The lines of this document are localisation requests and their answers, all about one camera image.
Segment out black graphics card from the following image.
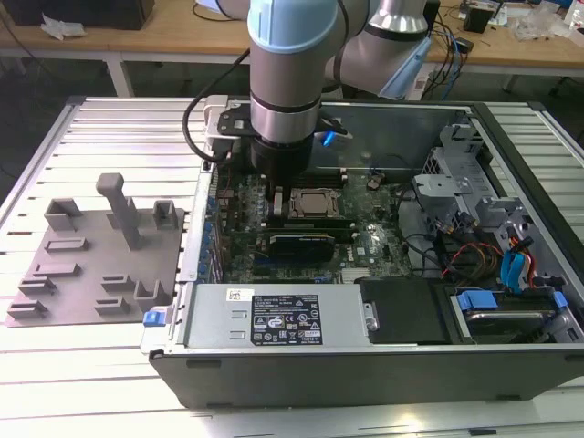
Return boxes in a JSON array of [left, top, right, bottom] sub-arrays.
[[266, 233, 338, 263]]

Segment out thin black wire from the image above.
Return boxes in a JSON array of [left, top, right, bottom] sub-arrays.
[[394, 184, 443, 275]]

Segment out black RAM slot bank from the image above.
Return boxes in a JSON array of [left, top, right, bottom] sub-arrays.
[[309, 166, 349, 189]]

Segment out crumpled white paper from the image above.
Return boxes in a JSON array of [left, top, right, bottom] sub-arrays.
[[39, 12, 88, 42]]

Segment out silver CPU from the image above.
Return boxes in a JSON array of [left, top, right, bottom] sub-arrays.
[[298, 193, 329, 215]]

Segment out grey plastic parts rack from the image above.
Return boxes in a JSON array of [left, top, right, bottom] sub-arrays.
[[3, 172, 189, 329]]

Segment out large black box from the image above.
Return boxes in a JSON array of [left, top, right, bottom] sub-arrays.
[[7, 0, 157, 32]]

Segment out red yellow black wire bundle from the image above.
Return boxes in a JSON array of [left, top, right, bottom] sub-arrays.
[[441, 240, 503, 280]]

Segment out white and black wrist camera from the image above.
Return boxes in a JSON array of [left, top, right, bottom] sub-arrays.
[[213, 104, 254, 140]]

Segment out hanging blue cable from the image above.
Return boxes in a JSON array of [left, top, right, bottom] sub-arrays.
[[437, 22, 463, 98]]

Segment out grey power supply unit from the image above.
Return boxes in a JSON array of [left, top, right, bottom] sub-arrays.
[[183, 284, 374, 349]]

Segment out clear plastic bags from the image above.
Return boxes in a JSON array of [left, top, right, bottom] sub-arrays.
[[509, 3, 577, 41]]

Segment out metal CPU socket cover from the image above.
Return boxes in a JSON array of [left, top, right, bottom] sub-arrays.
[[287, 185, 343, 223]]

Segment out blue flat data wire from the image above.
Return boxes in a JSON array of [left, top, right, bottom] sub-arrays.
[[499, 248, 529, 297]]

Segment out small black cube box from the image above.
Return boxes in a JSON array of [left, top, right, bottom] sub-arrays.
[[462, 5, 495, 34]]

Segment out black plastic air shroud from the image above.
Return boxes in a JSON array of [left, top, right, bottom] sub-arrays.
[[358, 276, 453, 347]]

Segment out green motherboard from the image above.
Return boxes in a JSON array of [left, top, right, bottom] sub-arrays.
[[210, 166, 439, 287]]

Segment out tall black box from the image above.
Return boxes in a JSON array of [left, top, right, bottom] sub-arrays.
[[423, 0, 443, 34]]

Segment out small silver heatsink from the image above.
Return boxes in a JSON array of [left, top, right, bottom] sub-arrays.
[[340, 266, 373, 283]]

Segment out black camera cable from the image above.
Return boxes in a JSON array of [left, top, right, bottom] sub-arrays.
[[182, 48, 253, 162]]

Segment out open black PC case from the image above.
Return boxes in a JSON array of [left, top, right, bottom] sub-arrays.
[[139, 94, 584, 412]]

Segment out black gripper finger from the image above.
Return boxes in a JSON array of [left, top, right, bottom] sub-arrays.
[[268, 184, 290, 226]]

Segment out hard disk in blue carrier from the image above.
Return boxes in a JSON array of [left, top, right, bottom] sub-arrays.
[[449, 286, 567, 346]]

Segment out grey metal drive cage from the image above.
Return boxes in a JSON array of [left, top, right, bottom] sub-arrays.
[[410, 120, 538, 255]]

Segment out wooden desk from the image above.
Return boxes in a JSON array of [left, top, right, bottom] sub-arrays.
[[0, 0, 584, 79]]

